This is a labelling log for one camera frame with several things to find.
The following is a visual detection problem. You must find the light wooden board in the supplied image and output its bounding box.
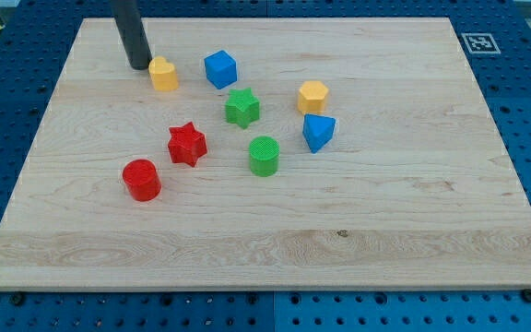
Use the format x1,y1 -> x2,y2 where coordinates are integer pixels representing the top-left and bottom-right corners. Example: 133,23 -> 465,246
0,18 -> 531,292

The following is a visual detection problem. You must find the black bolt front left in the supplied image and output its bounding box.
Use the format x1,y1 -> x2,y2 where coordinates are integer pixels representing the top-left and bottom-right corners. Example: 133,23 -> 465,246
8,291 -> 26,307

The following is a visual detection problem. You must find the yellow heart block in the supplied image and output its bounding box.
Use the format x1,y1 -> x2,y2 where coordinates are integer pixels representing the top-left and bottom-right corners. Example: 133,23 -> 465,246
148,56 -> 179,91

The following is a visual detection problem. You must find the blue cube block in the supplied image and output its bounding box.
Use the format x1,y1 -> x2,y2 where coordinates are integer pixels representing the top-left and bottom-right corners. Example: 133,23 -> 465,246
204,50 -> 238,89

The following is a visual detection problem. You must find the red cylinder block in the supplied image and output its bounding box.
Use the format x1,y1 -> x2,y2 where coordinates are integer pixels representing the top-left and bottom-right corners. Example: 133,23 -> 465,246
122,159 -> 161,201

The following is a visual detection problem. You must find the green star block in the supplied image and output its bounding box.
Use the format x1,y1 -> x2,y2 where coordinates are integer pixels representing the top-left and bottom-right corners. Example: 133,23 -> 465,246
225,88 -> 260,129

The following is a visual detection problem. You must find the black bolt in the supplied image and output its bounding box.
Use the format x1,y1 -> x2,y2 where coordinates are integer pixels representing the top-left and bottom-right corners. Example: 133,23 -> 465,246
520,289 -> 531,303
8,291 -> 26,307

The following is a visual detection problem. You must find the yellow hexagon block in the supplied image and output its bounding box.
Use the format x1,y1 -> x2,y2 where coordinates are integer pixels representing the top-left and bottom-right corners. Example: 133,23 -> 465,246
297,80 -> 329,115

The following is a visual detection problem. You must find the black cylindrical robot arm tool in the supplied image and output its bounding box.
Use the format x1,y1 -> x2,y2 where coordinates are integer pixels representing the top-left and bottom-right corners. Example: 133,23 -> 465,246
109,0 -> 152,70

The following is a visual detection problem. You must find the blue triangle block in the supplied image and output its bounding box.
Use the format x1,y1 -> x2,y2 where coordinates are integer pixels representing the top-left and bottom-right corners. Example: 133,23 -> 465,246
302,113 -> 336,153

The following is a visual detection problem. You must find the green cylinder block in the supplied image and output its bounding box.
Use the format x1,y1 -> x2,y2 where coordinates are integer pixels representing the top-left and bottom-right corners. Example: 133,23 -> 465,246
249,136 -> 280,177

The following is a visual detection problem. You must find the black bolt front right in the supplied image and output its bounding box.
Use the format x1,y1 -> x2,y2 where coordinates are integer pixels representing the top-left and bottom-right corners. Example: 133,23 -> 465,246
520,289 -> 531,303

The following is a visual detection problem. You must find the red star block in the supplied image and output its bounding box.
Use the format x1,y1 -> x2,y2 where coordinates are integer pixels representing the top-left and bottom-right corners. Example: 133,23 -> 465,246
167,122 -> 207,167

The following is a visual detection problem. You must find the white fiducial marker tag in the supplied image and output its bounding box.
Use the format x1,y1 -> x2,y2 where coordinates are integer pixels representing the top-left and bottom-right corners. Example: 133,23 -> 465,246
461,32 -> 501,54

